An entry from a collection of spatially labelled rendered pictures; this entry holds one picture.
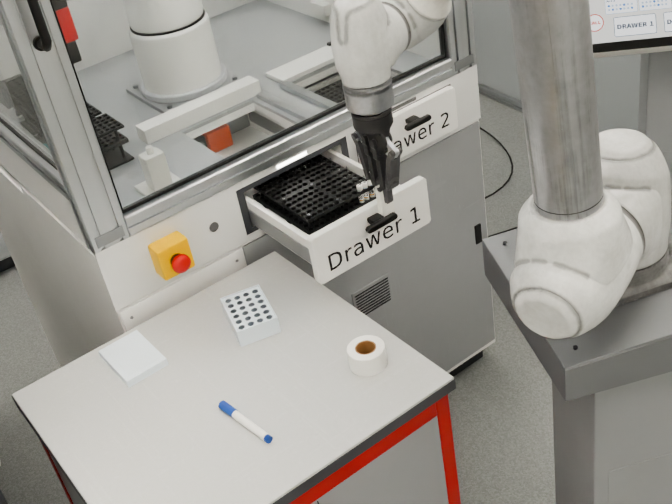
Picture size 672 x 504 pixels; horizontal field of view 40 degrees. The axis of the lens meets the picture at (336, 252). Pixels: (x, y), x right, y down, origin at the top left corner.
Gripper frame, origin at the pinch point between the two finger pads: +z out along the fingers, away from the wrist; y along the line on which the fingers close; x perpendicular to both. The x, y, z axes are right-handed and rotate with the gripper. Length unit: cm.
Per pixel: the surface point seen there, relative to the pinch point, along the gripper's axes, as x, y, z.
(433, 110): -35.7, 26.2, 3.6
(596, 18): -73, 10, -9
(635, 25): -78, 3, -7
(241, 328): 34.1, 5.4, 14.5
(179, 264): 36.9, 20.6, 5.0
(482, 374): -43, 26, 93
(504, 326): -63, 37, 93
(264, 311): 28.4, 5.7, 14.0
